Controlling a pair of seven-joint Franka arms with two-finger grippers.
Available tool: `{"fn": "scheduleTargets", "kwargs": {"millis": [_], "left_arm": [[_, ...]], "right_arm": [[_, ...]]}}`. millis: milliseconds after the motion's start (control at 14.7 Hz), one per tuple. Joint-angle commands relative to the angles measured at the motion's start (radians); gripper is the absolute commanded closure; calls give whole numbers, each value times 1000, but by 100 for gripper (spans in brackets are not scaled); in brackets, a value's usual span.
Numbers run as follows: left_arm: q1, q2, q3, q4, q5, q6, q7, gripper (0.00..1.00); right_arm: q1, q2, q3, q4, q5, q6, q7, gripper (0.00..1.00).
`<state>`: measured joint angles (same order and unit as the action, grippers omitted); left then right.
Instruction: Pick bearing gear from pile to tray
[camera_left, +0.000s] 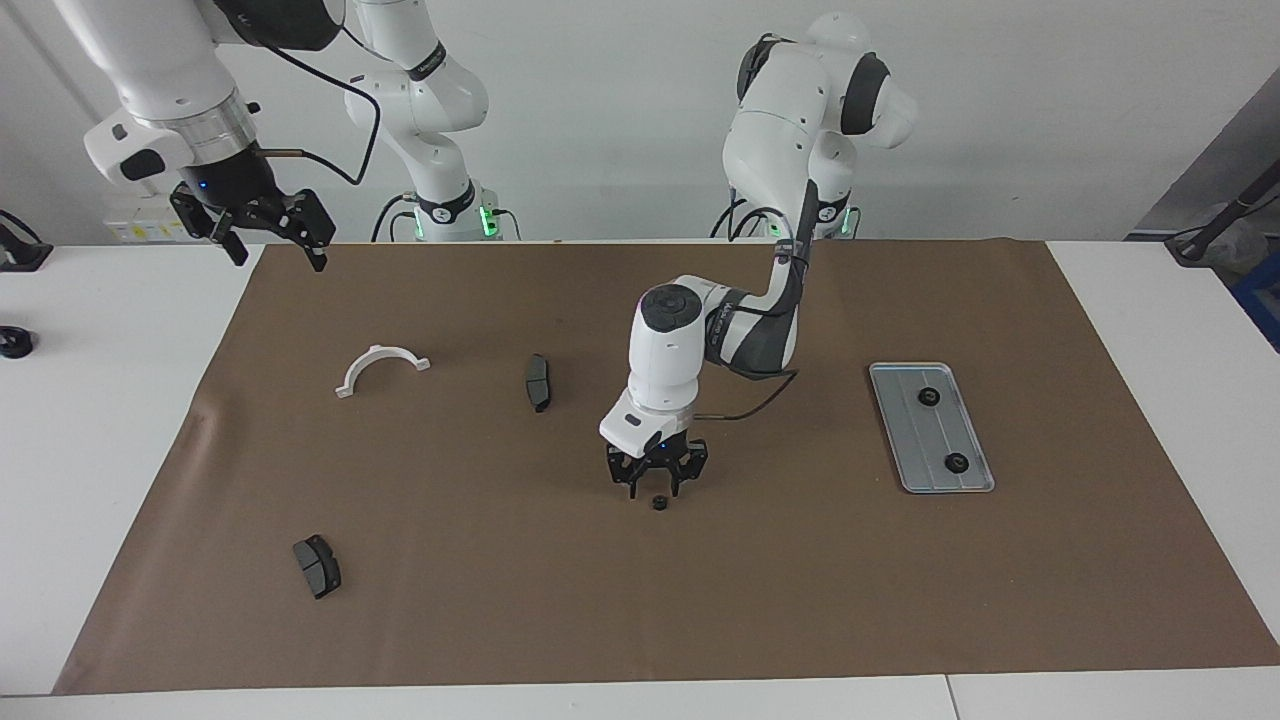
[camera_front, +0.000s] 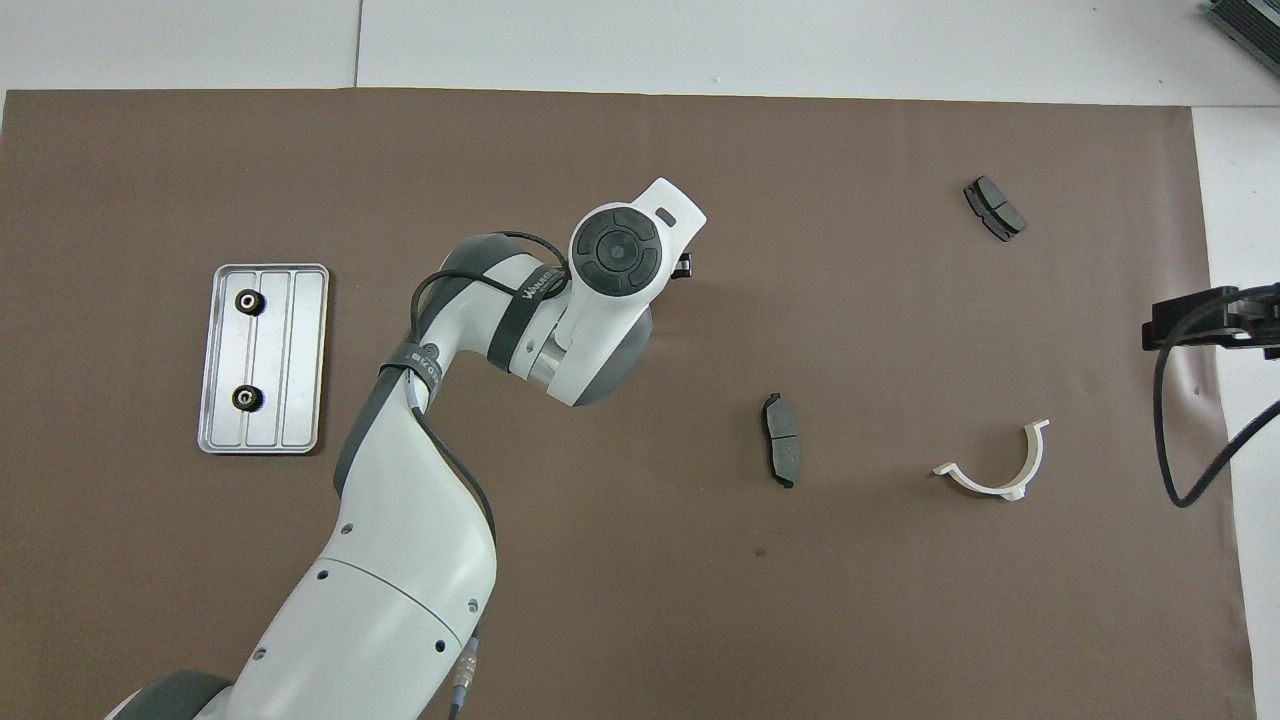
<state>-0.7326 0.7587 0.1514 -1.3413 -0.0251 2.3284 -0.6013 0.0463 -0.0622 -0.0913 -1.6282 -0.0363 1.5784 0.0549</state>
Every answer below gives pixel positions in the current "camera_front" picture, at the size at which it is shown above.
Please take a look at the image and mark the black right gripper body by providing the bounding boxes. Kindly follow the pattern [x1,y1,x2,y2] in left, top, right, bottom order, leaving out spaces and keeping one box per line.
[1240,283,1280,359]

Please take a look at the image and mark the silver metal tray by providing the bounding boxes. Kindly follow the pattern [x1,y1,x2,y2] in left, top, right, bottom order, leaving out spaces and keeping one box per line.
[197,263,330,456]

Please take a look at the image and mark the thin grey brake pad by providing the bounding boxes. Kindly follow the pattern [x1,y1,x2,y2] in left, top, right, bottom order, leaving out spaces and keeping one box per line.
[762,392,803,490]

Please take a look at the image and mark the thick dark brake pad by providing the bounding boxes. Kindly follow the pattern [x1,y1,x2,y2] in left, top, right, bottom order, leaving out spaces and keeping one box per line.
[963,176,1028,243]

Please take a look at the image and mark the white semicircular plastic clamp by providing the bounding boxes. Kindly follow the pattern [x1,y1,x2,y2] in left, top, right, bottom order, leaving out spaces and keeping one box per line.
[932,419,1051,502]

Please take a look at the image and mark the grey ribbed equipment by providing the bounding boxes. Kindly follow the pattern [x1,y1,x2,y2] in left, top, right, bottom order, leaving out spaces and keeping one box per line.
[1205,0,1280,76]

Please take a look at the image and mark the brown table mat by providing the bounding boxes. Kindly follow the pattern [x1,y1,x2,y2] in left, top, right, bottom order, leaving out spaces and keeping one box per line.
[0,88,1256,720]

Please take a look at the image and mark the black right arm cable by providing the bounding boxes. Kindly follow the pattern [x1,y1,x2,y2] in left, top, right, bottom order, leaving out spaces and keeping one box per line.
[1153,345,1280,509]

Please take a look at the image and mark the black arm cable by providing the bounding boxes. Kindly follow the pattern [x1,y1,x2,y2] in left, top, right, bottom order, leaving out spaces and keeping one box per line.
[408,230,573,720]
[1153,345,1280,509]

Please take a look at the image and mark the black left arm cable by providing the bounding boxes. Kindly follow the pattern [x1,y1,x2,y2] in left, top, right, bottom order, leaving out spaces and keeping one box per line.
[408,230,573,720]

